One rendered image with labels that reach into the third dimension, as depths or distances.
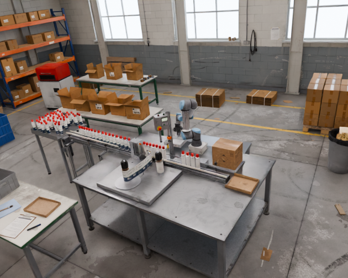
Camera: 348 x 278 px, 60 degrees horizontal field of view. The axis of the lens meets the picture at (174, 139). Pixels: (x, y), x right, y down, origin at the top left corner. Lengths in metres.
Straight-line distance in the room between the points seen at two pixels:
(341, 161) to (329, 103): 1.48
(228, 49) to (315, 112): 3.50
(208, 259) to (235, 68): 6.45
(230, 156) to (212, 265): 1.21
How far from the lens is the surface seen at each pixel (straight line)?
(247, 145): 4.31
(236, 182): 3.55
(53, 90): 8.95
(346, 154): 5.27
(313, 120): 6.56
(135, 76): 7.91
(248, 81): 9.02
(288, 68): 8.67
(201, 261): 3.54
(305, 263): 3.95
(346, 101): 6.40
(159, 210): 3.24
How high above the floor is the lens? 2.92
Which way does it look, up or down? 27 degrees down
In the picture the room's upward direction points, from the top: 6 degrees counter-clockwise
